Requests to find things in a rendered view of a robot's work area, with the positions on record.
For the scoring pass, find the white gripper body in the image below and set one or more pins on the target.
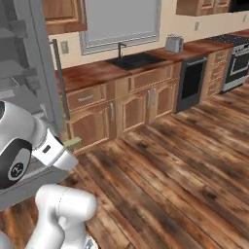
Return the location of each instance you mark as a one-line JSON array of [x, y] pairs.
[[66, 160]]

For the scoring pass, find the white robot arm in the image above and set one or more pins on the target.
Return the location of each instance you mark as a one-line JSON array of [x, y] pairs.
[[61, 207]]

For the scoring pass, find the pale green butter block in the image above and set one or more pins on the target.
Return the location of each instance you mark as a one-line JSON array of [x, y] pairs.
[[74, 143]]

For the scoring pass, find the grey fridge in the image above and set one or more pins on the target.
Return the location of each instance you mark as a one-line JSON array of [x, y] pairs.
[[29, 186]]

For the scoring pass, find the grey fridge door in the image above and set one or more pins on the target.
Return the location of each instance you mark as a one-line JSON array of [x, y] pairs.
[[37, 52]]

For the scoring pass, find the wooden base cupboard run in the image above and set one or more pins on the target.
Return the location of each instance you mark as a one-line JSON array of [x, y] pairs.
[[136, 100]]

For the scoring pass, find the black sink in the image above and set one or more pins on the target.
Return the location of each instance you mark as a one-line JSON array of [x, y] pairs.
[[136, 61]]

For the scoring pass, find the black tap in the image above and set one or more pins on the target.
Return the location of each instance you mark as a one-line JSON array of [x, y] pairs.
[[120, 50]]

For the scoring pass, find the black dishwasher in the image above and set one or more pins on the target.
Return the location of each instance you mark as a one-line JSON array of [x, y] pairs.
[[192, 82]]

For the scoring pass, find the white framed window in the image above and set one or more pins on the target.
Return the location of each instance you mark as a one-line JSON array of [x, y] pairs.
[[121, 22]]

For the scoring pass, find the silver toaster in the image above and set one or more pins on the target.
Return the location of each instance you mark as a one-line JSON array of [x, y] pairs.
[[174, 44]]

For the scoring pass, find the wooden drawer stack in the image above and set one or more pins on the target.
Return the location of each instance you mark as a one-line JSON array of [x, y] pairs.
[[218, 73]]

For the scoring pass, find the steel oven with hob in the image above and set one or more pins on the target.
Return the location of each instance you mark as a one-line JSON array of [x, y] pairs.
[[238, 64]]

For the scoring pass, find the black microwave oven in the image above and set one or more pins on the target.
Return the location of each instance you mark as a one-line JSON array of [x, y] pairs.
[[239, 5]]

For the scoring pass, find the grey wall socket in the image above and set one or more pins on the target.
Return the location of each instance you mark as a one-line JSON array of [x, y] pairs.
[[245, 18], [196, 26], [64, 47]]

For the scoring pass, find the wooden wall cupboard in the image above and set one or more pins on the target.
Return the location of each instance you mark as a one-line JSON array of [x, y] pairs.
[[202, 6], [63, 14]]

